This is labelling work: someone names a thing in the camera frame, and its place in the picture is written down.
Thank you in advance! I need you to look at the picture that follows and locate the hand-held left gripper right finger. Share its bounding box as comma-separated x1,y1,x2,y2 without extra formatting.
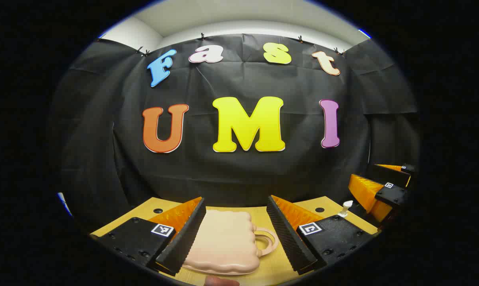
266,195,375,276

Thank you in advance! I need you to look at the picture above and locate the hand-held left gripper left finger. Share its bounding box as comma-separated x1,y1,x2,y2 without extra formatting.
90,197,207,277

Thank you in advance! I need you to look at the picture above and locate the black backdrop cloth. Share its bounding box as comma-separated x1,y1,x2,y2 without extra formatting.
49,34,420,233

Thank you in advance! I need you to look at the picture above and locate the pink suitcase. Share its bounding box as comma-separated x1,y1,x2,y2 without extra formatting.
182,210,279,276

